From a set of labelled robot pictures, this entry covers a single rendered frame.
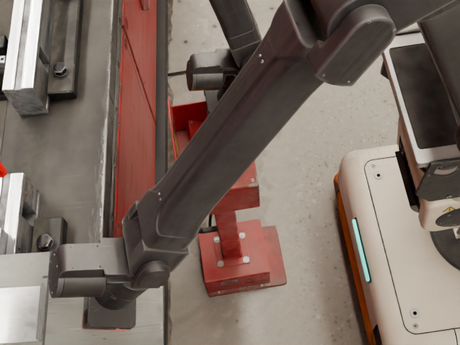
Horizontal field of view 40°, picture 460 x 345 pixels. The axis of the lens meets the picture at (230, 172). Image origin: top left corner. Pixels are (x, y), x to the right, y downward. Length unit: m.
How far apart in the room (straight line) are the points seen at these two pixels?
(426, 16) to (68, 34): 0.97
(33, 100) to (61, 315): 0.46
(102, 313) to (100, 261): 0.13
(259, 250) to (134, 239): 1.21
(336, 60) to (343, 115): 1.78
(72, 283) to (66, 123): 0.58
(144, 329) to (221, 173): 0.42
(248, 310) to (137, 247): 1.30
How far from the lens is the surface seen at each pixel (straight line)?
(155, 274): 0.73
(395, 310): 1.74
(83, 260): 0.76
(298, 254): 2.05
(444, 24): 0.56
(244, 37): 1.10
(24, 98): 1.29
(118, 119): 1.41
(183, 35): 2.49
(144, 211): 0.71
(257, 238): 1.94
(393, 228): 1.81
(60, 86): 1.32
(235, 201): 1.34
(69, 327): 1.01
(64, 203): 1.22
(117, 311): 0.89
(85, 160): 1.25
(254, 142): 0.60
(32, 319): 1.03
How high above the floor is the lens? 1.95
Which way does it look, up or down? 64 degrees down
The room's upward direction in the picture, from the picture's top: 8 degrees counter-clockwise
